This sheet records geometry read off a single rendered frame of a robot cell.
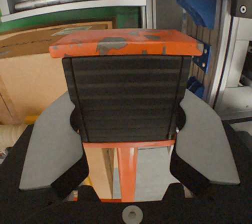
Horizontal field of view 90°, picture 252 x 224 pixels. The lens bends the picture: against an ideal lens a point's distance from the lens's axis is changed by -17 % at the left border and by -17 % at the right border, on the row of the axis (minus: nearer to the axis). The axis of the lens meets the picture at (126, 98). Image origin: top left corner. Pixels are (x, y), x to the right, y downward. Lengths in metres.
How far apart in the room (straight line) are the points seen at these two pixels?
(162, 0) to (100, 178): 1.06
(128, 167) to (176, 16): 1.07
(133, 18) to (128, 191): 1.22
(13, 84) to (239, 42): 0.54
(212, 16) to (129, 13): 0.92
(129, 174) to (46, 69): 0.21
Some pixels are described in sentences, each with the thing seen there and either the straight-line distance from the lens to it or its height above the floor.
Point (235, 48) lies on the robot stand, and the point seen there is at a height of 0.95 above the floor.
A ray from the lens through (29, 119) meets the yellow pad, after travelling 0.35.
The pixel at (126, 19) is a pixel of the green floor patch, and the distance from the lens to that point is 1.31.
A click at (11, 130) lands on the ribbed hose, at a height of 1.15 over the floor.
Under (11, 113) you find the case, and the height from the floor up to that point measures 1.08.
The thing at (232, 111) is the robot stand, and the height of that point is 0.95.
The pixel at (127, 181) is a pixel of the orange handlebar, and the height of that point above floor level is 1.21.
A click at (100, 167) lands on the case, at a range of 0.45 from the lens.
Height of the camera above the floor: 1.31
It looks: 57 degrees down
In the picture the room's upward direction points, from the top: 179 degrees clockwise
